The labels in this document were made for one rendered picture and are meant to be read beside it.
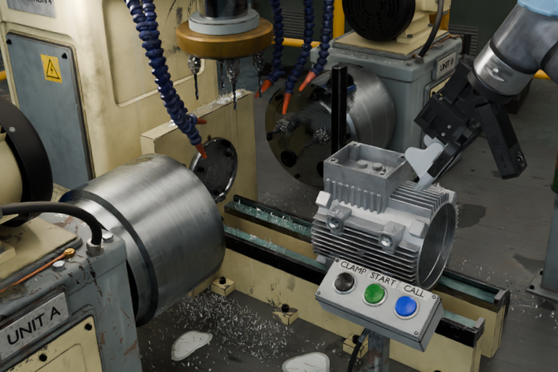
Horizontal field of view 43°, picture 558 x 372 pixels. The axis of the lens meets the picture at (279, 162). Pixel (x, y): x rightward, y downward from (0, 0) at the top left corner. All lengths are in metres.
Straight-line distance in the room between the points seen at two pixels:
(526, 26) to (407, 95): 0.76
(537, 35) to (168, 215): 0.60
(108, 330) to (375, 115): 0.79
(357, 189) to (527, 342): 0.44
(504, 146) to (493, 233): 0.71
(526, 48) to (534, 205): 0.95
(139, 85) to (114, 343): 0.59
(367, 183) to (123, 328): 0.45
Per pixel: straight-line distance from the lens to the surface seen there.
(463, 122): 1.02
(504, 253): 1.66
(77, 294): 1.00
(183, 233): 1.14
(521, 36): 0.96
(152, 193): 1.14
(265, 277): 1.42
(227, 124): 1.50
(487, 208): 1.83
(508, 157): 1.03
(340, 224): 1.20
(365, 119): 1.54
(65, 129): 1.50
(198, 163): 1.44
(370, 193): 1.20
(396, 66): 1.67
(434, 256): 1.33
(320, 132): 1.52
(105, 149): 1.44
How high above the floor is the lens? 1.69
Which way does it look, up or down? 26 degrees down
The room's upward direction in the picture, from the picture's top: 2 degrees counter-clockwise
